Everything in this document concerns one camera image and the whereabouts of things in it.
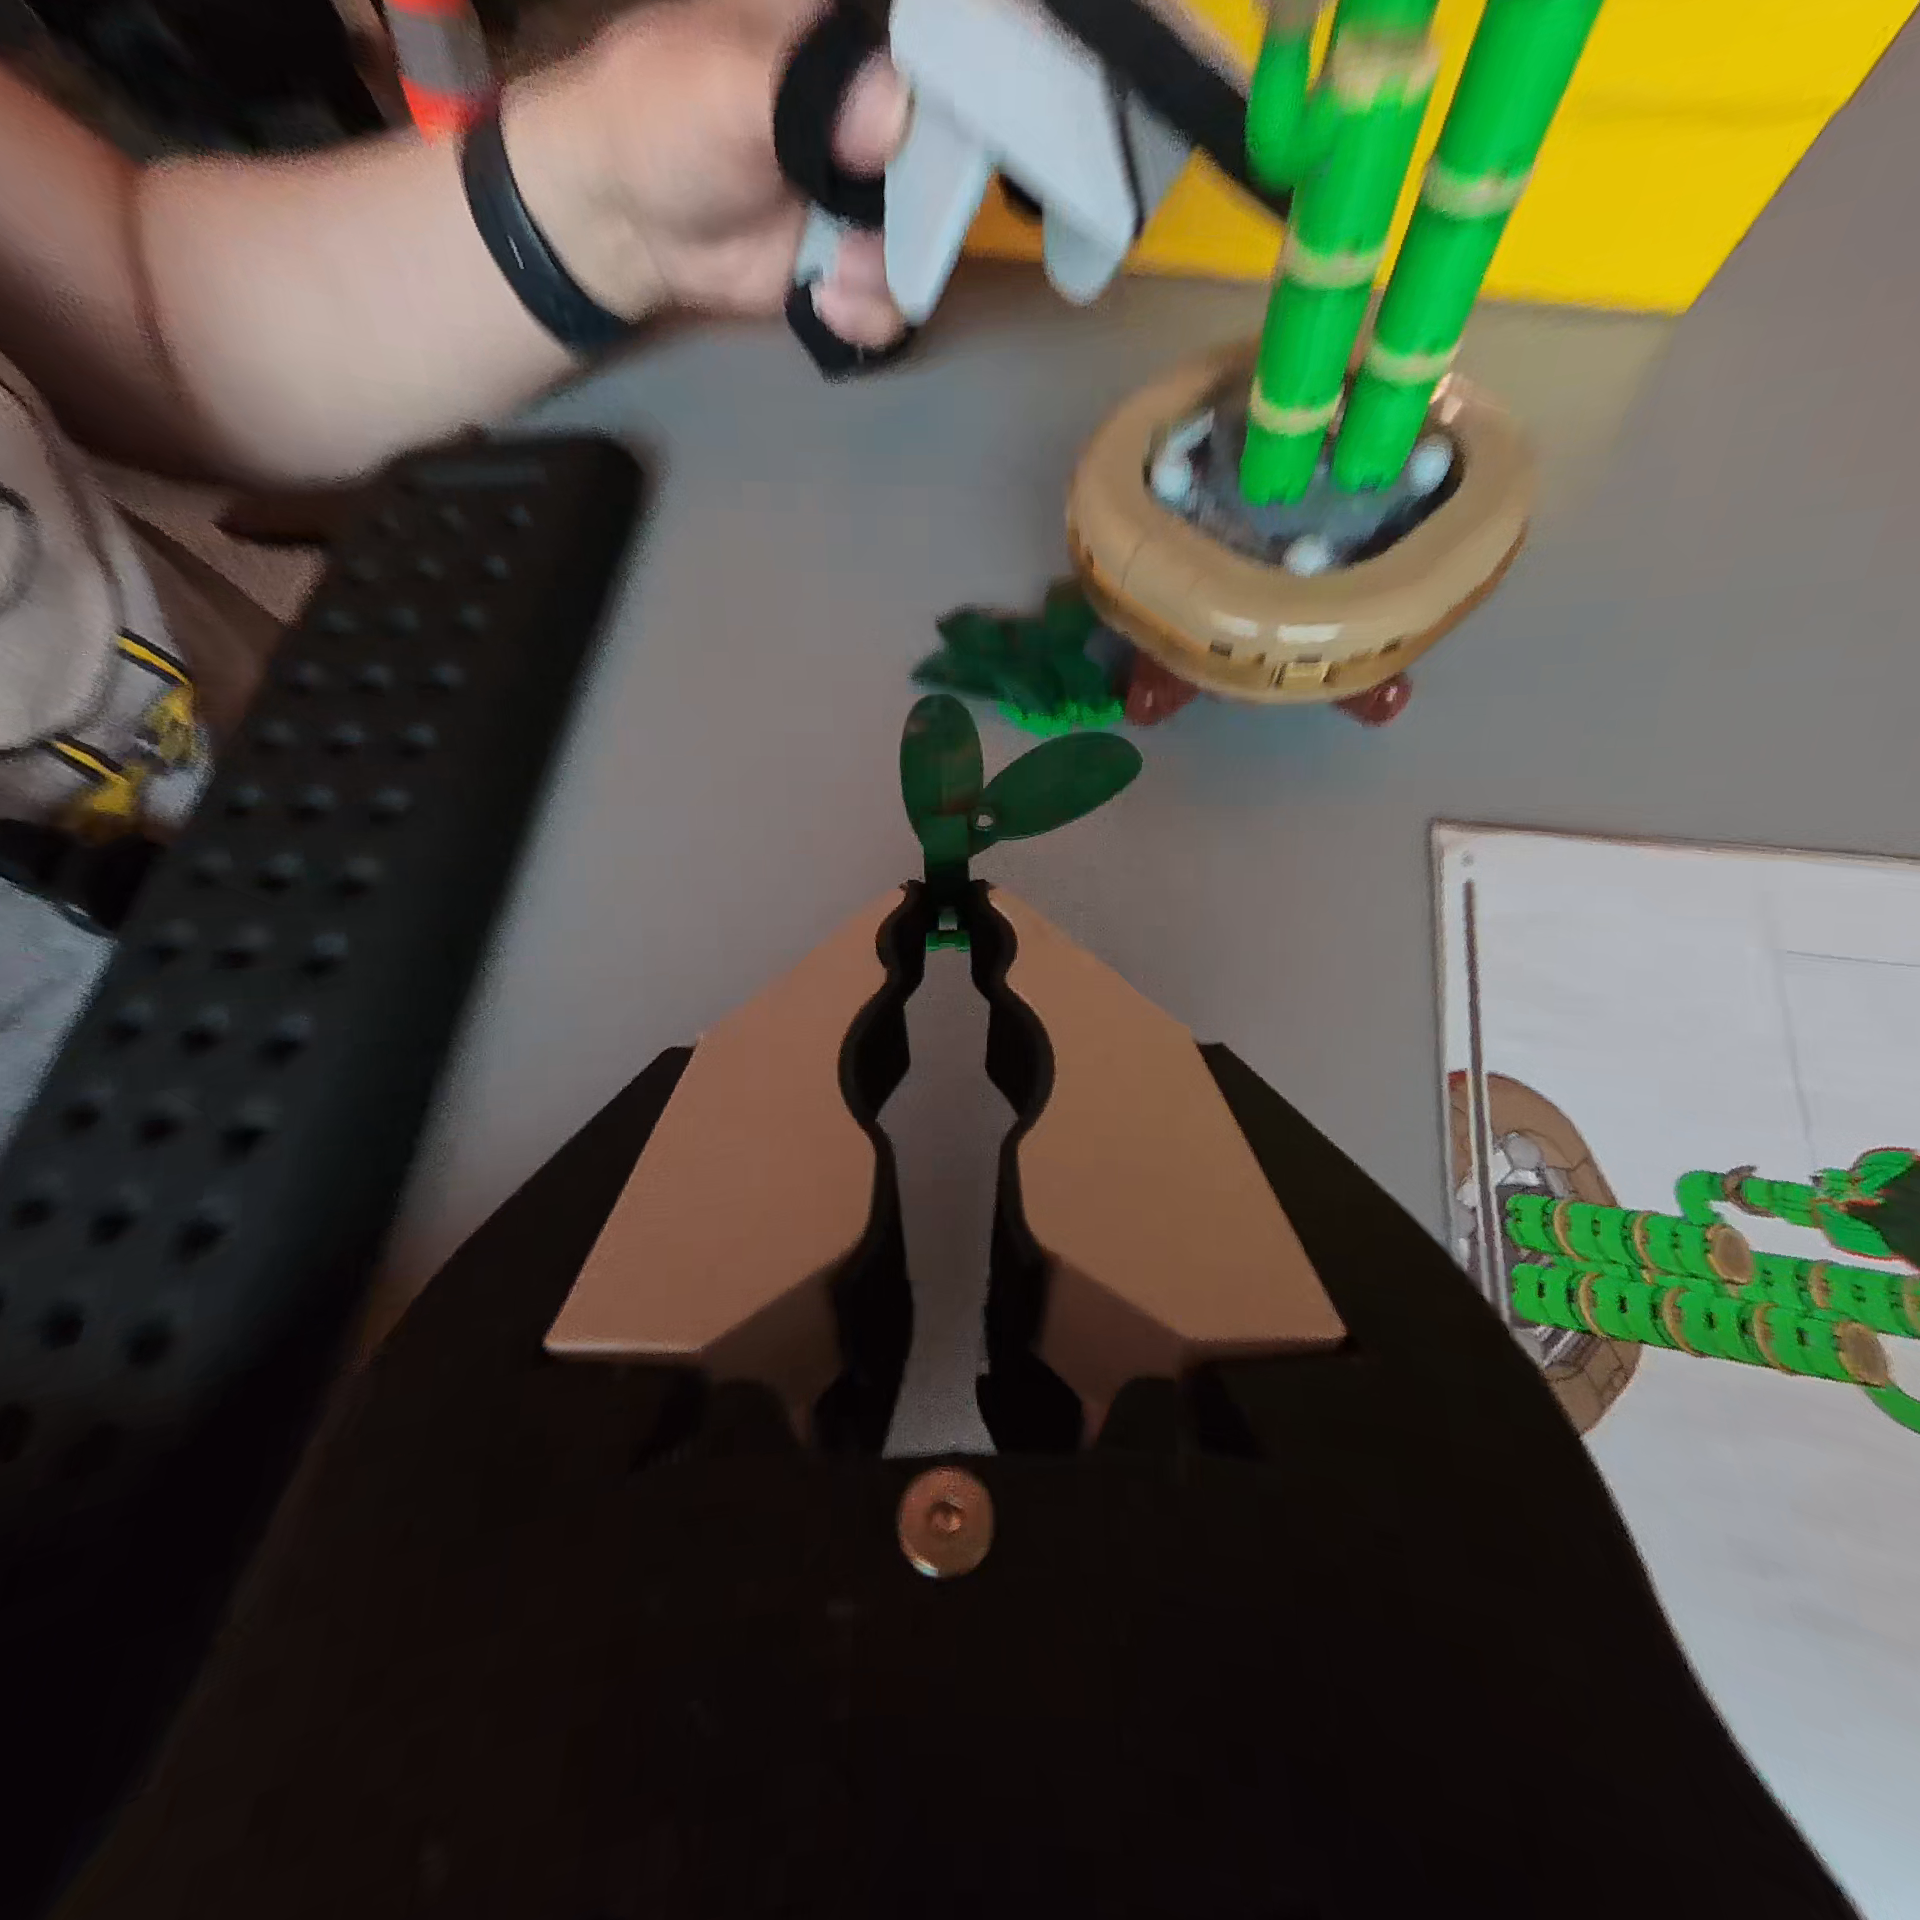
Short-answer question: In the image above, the orange safety vest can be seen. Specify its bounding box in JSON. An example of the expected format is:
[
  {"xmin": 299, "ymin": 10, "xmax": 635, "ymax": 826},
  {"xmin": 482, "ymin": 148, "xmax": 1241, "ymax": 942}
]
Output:
[{"xmin": 381, "ymin": 0, "xmax": 501, "ymax": 146}]

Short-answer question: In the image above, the green lego bamboo plant model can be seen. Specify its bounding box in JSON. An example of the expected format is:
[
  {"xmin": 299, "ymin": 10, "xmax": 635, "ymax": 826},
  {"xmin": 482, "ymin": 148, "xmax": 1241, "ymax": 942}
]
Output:
[{"xmin": 1066, "ymin": 0, "xmax": 1606, "ymax": 732}]

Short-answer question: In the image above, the person's printed shirt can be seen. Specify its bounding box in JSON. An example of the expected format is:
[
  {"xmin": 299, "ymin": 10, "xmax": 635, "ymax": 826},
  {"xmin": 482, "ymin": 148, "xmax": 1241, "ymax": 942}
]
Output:
[{"xmin": 0, "ymin": 352, "xmax": 215, "ymax": 904}]

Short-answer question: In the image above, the yellow plastic parts bin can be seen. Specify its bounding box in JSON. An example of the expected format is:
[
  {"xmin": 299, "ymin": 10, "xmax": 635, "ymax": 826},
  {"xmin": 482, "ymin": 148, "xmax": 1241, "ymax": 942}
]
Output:
[{"xmin": 961, "ymin": 0, "xmax": 1920, "ymax": 318}]

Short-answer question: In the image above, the lego instruction booklet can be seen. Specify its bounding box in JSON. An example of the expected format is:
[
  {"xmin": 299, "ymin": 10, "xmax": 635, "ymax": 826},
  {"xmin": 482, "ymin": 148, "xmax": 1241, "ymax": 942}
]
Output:
[{"xmin": 1431, "ymin": 822, "xmax": 1920, "ymax": 1920}]

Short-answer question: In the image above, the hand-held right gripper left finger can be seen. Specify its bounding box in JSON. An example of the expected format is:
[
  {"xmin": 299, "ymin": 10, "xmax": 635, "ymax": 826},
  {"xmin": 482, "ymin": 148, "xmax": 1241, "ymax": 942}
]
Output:
[{"xmin": 543, "ymin": 885, "xmax": 921, "ymax": 1453}]

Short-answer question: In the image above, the black wristband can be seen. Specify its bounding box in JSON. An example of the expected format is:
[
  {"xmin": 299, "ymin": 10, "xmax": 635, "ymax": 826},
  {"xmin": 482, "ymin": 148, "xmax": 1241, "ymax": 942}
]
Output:
[{"xmin": 457, "ymin": 113, "xmax": 641, "ymax": 361}]

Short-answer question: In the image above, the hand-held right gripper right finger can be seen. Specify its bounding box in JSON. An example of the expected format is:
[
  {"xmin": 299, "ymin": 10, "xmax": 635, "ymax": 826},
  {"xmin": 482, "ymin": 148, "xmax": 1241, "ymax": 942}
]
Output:
[{"xmin": 966, "ymin": 885, "xmax": 1347, "ymax": 1453}]

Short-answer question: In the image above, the green lego leaf sprig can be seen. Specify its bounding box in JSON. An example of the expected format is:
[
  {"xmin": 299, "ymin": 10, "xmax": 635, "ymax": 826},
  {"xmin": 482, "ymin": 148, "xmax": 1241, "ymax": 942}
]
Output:
[{"xmin": 895, "ymin": 691, "xmax": 1145, "ymax": 956}]

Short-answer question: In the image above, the black perforated pad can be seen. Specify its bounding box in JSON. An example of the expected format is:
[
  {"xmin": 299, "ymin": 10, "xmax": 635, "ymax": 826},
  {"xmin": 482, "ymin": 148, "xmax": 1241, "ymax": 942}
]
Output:
[{"xmin": 0, "ymin": 432, "xmax": 649, "ymax": 1772}]

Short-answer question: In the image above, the pile of lego leaves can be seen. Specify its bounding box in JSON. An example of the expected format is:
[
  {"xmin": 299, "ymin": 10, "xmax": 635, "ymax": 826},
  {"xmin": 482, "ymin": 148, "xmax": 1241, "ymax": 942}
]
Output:
[{"xmin": 911, "ymin": 577, "xmax": 1134, "ymax": 738}]

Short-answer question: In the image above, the person's left forearm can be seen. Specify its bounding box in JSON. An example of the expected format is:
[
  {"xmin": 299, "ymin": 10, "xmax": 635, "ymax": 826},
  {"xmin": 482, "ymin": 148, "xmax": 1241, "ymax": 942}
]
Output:
[{"xmin": 0, "ymin": 59, "xmax": 579, "ymax": 484}]

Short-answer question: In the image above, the person's left hand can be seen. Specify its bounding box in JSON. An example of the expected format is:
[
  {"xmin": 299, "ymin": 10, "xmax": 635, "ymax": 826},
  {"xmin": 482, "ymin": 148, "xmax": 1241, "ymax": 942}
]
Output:
[{"xmin": 502, "ymin": 0, "xmax": 917, "ymax": 354}]

